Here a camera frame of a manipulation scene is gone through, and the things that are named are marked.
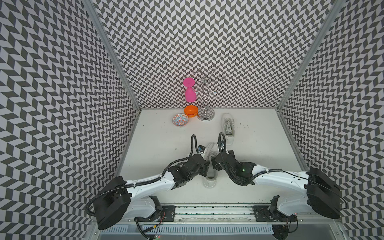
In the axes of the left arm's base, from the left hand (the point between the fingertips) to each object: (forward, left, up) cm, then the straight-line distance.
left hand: (207, 163), depth 81 cm
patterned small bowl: (+38, +19, -7) cm, 43 cm away
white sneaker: (-10, -1, +2) cm, 10 cm away
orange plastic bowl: (+45, +11, -5) cm, 47 cm away
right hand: (+4, -7, +1) cm, 8 cm away
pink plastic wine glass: (+40, +10, +17) cm, 45 cm away
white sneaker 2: (+25, -14, +3) cm, 29 cm away
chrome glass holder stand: (+44, -1, -8) cm, 45 cm away
